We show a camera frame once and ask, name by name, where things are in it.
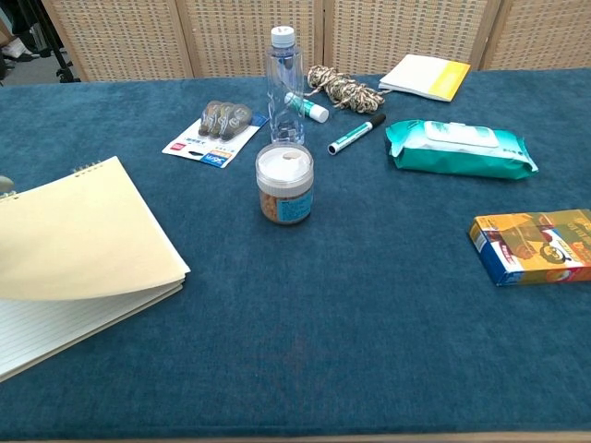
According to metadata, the yellow spiral notebook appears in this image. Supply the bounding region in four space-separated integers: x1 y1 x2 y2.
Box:
0 155 192 383

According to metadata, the white shoe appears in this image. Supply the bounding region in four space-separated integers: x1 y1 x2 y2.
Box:
1 37 42 62

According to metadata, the black tripod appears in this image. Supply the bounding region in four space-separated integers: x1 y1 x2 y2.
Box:
18 0 82 84

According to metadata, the correction tape blister pack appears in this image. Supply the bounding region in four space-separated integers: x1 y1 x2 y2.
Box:
162 100 270 170

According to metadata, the wicker folding screen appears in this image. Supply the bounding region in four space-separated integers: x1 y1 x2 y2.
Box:
40 0 591 83

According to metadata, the clear jar white lid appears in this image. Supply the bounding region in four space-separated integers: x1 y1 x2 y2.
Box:
255 143 315 226

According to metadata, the clear plastic water bottle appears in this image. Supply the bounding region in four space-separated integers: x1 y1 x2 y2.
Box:
265 25 307 146

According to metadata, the white green glue stick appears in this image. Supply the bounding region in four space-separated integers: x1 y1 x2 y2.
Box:
283 91 331 124

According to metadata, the blue velvet tablecloth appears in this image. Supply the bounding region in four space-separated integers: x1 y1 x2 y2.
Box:
0 67 591 439

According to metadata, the green white marker pen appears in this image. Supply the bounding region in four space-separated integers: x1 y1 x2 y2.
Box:
327 113 387 156

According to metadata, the white yellow notepad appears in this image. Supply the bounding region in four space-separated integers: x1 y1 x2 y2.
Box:
378 54 472 103

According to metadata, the teal wet wipes pack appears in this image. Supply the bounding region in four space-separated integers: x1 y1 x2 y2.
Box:
384 119 540 180

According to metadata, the orange blue snack box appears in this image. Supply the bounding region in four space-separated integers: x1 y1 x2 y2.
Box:
468 208 591 287

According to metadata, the beige braided rope bundle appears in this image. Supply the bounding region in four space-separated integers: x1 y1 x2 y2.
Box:
304 65 387 114

